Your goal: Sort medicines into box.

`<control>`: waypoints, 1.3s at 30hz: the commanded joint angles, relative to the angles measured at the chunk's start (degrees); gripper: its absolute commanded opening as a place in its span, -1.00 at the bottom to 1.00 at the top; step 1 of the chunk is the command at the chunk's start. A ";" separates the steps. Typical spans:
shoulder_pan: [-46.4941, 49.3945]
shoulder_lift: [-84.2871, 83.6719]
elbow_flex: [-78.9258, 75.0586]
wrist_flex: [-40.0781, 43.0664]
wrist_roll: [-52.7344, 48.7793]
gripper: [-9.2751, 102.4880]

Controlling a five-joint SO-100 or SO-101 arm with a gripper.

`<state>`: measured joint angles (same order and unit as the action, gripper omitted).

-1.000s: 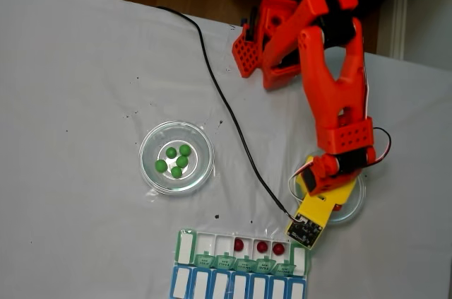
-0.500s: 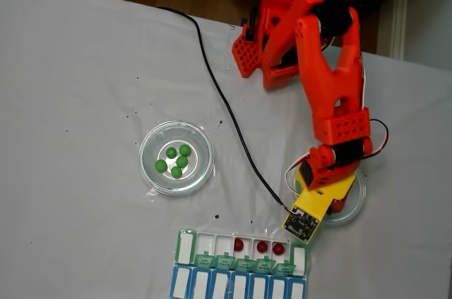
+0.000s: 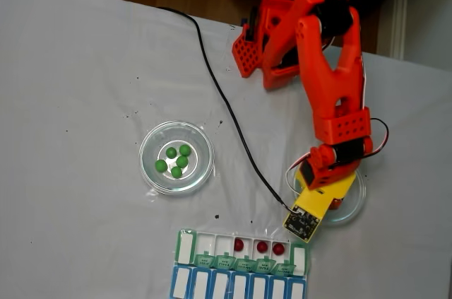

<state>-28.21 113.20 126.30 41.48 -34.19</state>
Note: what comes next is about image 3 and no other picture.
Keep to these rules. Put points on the white table cloth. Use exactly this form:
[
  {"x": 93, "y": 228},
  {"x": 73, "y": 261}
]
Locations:
[{"x": 70, "y": 101}]

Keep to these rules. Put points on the clear glass bowl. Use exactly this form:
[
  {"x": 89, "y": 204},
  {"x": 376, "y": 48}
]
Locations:
[
  {"x": 155, "y": 140},
  {"x": 353, "y": 207}
]

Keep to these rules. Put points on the camera board on yellow mount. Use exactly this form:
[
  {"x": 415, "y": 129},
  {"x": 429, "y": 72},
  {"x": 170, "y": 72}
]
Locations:
[{"x": 303, "y": 223}]

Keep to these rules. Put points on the red pill ball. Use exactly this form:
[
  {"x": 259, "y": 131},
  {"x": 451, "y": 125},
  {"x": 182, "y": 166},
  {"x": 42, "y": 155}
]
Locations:
[
  {"x": 239, "y": 244},
  {"x": 278, "y": 249},
  {"x": 261, "y": 246}
]

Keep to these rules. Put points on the weekly pill organizer box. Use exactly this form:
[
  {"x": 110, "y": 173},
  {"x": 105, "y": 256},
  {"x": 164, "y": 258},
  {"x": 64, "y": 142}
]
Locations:
[{"x": 197, "y": 285}]

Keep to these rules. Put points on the white door trim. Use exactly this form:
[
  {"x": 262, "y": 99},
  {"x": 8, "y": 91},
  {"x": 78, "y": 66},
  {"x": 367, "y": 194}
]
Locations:
[{"x": 399, "y": 12}]

